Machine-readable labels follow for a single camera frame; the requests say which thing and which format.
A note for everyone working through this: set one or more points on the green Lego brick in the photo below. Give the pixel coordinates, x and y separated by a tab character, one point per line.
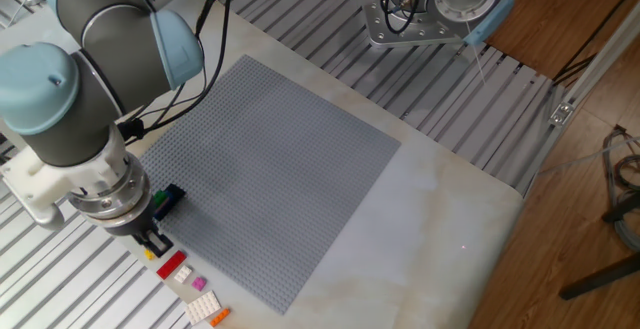
160	198

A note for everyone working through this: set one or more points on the yellow Lego brick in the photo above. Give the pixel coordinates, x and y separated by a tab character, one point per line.
149	255

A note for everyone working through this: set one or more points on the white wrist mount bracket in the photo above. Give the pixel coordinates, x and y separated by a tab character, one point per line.
55	179

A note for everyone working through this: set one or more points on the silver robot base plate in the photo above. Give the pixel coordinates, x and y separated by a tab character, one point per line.
395	31

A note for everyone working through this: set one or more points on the grey Lego baseplate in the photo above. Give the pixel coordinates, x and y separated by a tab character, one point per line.
280	184

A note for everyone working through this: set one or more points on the large white Lego plate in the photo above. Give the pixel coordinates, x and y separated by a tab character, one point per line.
202	307

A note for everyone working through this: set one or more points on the aluminium frame bar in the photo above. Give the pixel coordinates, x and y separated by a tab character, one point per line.
600	59

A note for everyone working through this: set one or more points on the small magenta Lego brick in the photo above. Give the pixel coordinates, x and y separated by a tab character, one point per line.
199	283

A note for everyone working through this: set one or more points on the glossy marble pattern mat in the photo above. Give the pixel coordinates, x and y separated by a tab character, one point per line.
425	249

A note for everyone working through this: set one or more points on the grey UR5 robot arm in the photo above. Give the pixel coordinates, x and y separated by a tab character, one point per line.
100	69

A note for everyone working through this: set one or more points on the black stand leg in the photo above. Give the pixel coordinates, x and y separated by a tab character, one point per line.
600	276

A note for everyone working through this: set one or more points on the black Lego plate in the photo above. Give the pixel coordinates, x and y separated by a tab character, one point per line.
176	194

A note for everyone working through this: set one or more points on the orange Lego brick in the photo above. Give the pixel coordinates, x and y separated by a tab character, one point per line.
220	317

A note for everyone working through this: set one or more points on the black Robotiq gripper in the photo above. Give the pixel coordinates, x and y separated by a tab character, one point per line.
131	224

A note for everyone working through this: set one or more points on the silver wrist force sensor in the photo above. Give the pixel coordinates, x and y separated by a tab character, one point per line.
112	196

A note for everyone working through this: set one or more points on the small white Lego brick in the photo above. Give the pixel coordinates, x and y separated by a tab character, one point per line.
183	274

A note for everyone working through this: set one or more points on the red Lego brick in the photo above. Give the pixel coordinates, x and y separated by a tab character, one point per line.
171	265

